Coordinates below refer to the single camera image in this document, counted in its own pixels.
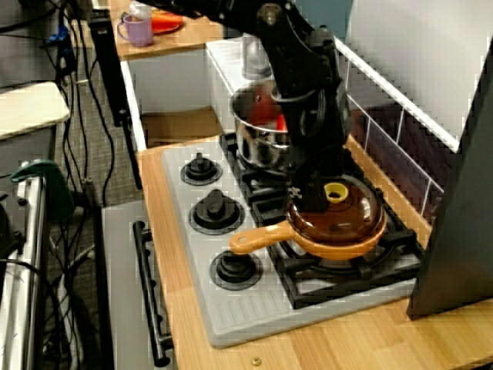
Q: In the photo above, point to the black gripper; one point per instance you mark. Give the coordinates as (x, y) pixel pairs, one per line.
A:
(316, 131)

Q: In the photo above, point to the glass lid with yellow knob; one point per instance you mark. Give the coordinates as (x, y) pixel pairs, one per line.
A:
(346, 223)

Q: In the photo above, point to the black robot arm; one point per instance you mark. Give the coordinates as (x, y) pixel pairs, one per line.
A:
(292, 42)

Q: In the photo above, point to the red toy pepper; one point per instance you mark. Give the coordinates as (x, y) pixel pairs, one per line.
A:
(282, 123)

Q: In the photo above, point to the stainless steel pot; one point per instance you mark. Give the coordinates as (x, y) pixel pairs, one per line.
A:
(258, 150)

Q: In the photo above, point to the orange toy frying pan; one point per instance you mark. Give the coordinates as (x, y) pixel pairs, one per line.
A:
(262, 237)

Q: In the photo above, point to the black burner grate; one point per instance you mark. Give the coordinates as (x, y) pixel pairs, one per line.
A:
(346, 285)
(231, 146)

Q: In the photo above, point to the black stove knob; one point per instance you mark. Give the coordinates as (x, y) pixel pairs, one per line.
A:
(215, 214)
(200, 171)
(235, 270)

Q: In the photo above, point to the grey toy faucet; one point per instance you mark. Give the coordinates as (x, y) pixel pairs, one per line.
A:
(252, 58)

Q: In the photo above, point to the black side panel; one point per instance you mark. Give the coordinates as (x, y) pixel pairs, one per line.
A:
(458, 231)

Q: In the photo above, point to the grey stove top plate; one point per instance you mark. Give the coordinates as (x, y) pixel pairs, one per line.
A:
(192, 270)

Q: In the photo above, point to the white sink basin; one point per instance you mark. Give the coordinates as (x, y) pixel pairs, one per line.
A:
(169, 81)

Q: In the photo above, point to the brass screw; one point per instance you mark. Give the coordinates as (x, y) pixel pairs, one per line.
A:
(255, 361)

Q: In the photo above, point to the orange plate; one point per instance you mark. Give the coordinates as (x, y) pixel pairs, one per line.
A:
(167, 24)

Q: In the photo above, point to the white toy oven cabinet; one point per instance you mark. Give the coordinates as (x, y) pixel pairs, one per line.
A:
(123, 289)

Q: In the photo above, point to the purple cup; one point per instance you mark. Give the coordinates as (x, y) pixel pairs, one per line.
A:
(138, 32)

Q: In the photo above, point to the cream board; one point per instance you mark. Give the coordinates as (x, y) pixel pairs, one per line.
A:
(27, 109)

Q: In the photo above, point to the black upright post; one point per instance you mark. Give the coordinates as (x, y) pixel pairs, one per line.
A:
(106, 69)

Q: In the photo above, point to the aluminium extrusion frame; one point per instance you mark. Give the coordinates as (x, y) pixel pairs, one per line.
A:
(23, 270)

